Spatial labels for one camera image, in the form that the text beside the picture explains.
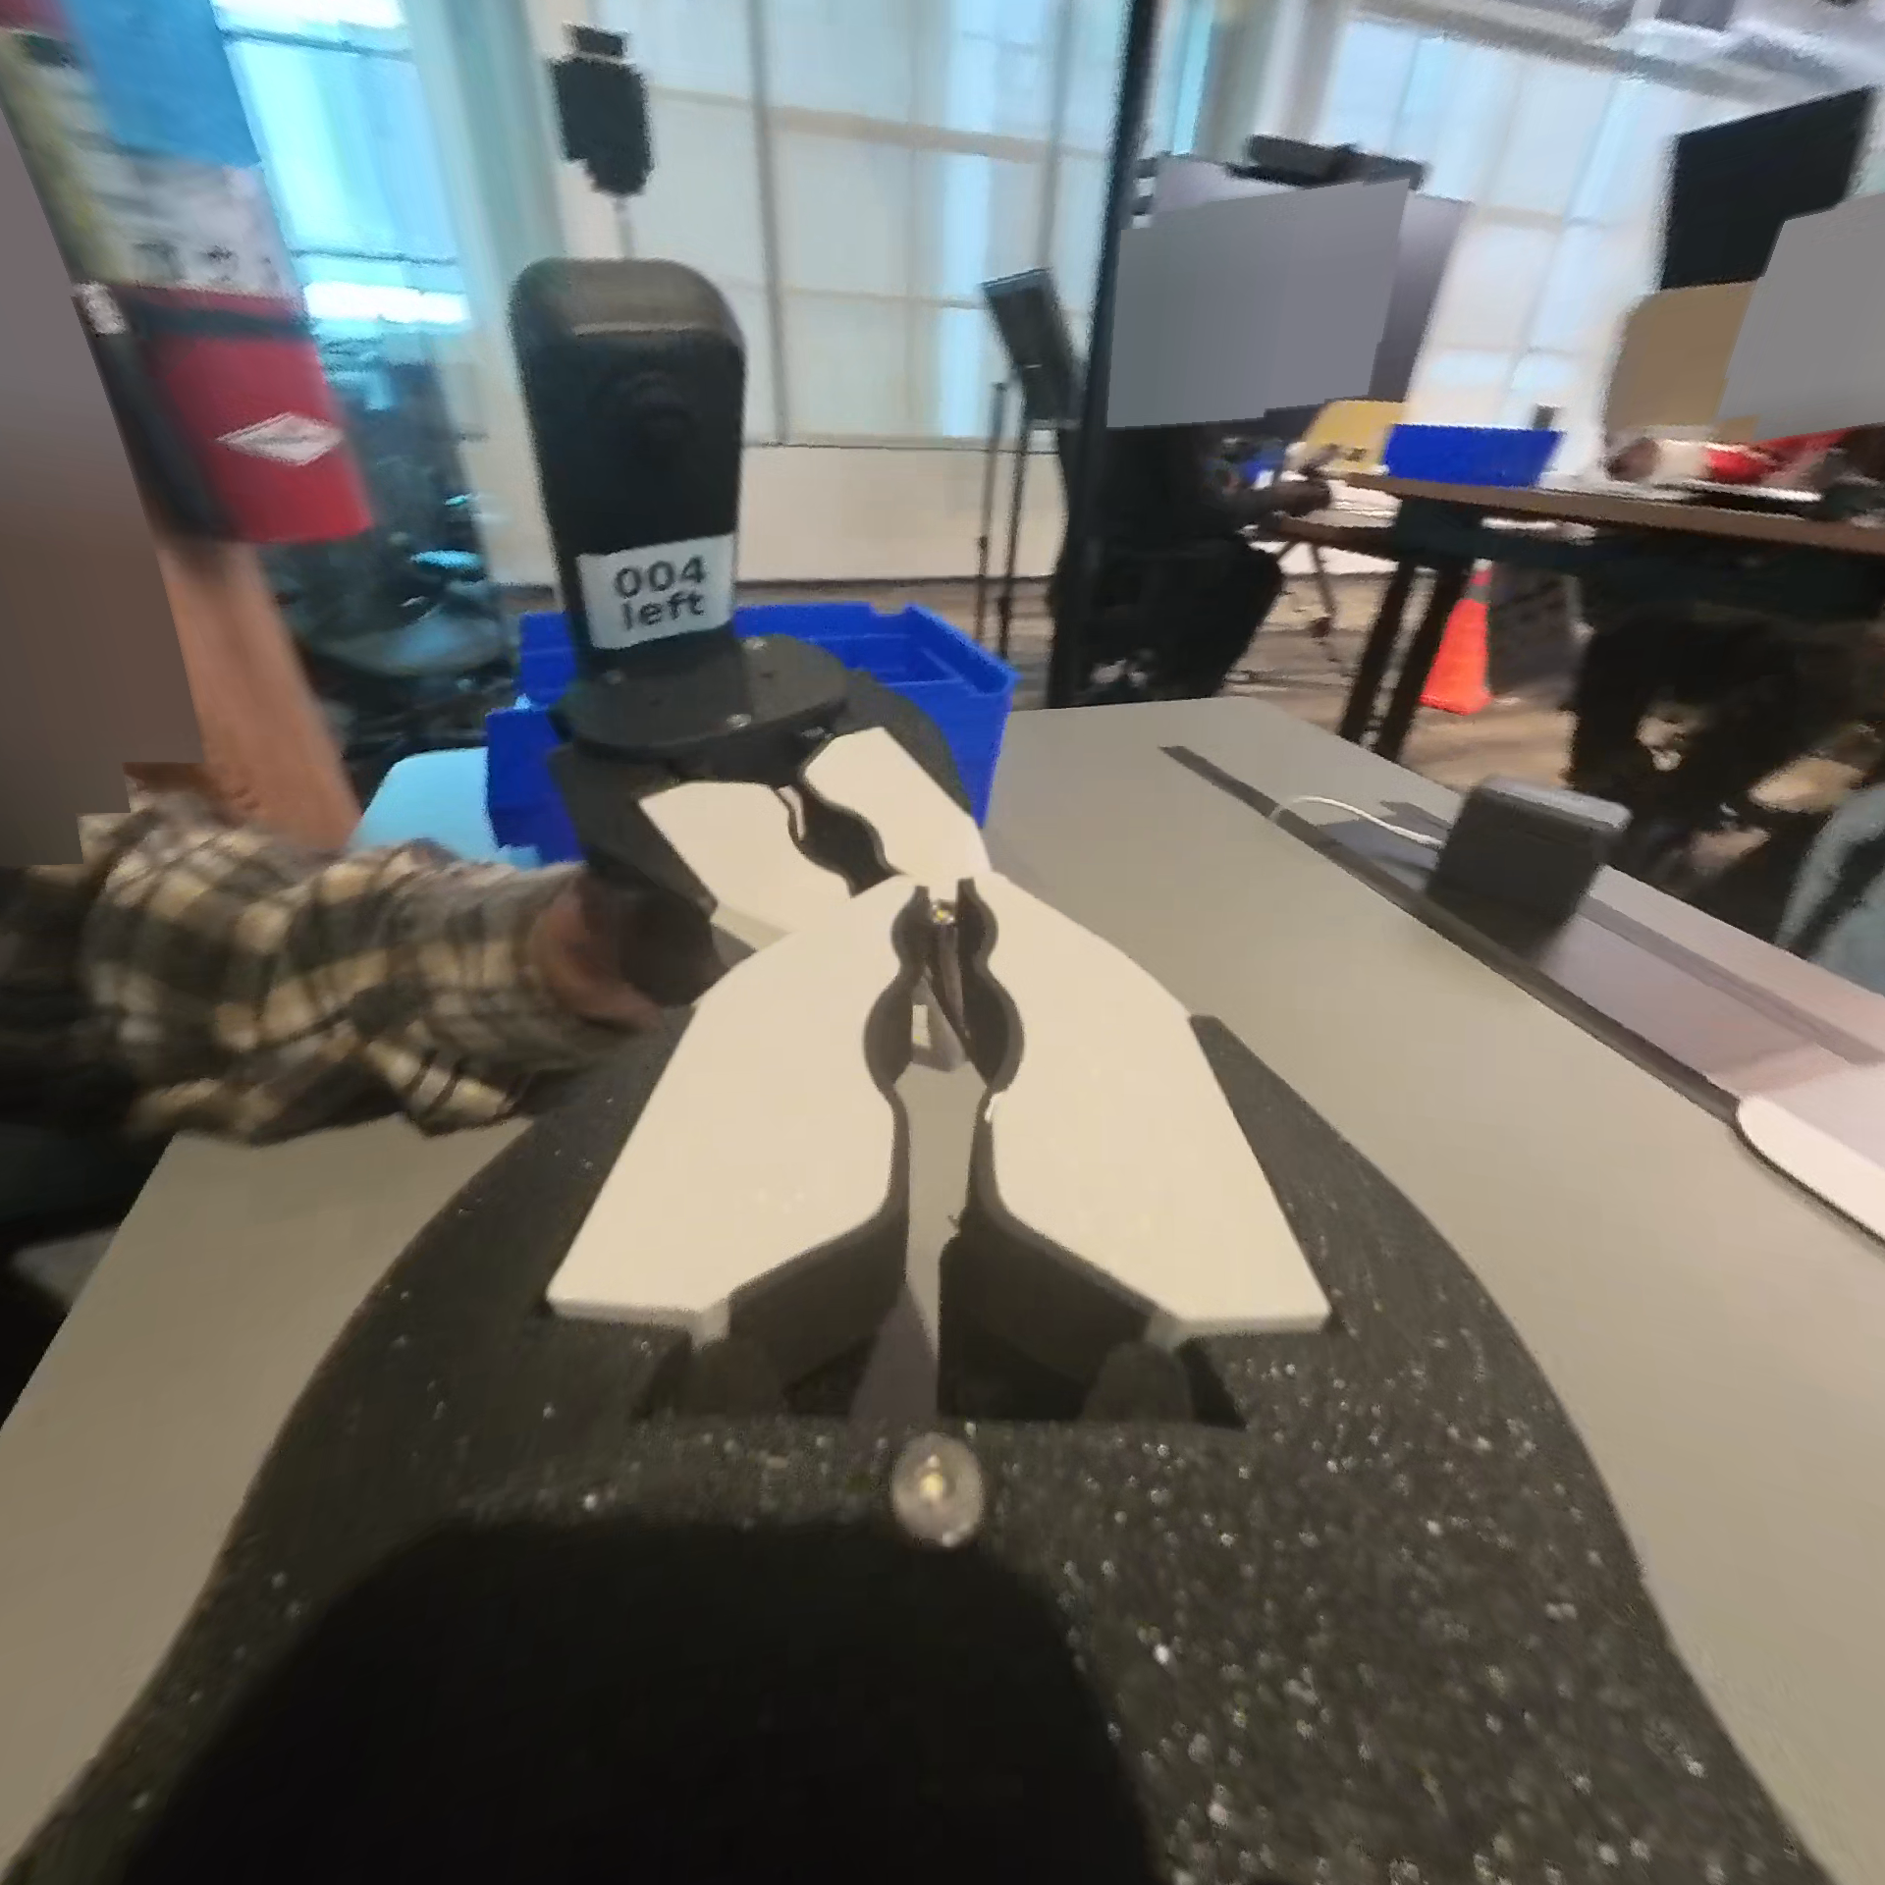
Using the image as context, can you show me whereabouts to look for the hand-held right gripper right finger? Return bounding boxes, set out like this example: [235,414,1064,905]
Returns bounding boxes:
[951,877,1329,1349]

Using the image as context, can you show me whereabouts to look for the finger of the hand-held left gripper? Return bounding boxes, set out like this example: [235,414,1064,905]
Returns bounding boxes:
[642,779,849,955]
[797,729,987,887]

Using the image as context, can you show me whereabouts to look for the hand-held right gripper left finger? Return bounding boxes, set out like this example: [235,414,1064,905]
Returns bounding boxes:
[542,877,932,1349]

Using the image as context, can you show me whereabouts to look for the silver steel bolt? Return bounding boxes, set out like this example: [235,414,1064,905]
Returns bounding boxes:
[914,900,975,1076]

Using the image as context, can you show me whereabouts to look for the person's left hand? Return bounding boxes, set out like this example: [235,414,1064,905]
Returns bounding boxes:
[535,867,660,1031]

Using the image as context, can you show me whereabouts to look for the blue plastic bin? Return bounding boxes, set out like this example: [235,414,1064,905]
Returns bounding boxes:
[1384,425,1567,490]
[486,601,1021,863]

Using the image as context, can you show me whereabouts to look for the black studio light panel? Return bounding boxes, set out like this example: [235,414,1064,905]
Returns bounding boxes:
[554,21,657,193]

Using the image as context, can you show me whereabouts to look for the black office chair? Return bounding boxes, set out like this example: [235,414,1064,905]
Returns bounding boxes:
[288,496,511,743]

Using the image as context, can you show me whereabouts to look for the red fire extinguisher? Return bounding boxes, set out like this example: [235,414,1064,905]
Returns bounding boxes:
[68,152,375,553]

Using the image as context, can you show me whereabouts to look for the black music stand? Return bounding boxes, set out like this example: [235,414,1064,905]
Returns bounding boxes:
[975,269,1088,653]

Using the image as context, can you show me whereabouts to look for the black metal pole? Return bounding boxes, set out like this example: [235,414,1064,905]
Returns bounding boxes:
[1040,0,1168,706]

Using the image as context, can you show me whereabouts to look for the dark grey power adapter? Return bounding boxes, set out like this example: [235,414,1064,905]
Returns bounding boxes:
[1427,779,1634,929]

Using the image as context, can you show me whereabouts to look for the orange traffic cone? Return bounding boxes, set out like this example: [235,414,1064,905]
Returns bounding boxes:
[1421,563,1487,714]

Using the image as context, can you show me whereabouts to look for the wooden pillar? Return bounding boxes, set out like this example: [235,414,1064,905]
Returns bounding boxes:
[0,84,366,863]

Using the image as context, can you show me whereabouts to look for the tan cardboard box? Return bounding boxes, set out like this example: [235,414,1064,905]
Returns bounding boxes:
[1299,392,1413,474]

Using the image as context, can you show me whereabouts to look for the blue inspection tag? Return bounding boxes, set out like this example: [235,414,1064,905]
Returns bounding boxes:
[65,0,259,165]

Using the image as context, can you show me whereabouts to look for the white floor sign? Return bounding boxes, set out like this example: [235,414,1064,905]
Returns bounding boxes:
[1487,566,1577,690]

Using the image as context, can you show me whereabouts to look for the black computer monitor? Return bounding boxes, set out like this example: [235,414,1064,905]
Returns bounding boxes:
[1147,143,1475,425]

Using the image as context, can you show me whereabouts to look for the black webcam bar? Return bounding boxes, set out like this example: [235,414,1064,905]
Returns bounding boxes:
[1247,136,1427,191]

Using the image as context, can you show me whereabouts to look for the wooden desk black legs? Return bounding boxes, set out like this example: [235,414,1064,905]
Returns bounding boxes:
[1269,467,1885,753]

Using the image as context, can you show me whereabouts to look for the beige cardboard panel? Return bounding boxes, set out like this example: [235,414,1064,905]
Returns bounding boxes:
[1602,277,1794,438]

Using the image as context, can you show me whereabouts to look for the black flat screen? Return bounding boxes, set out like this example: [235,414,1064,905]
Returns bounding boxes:
[1663,84,1885,288]

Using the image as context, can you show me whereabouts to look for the white charging cable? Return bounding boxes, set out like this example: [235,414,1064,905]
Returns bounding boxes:
[1269,798,1452,850]

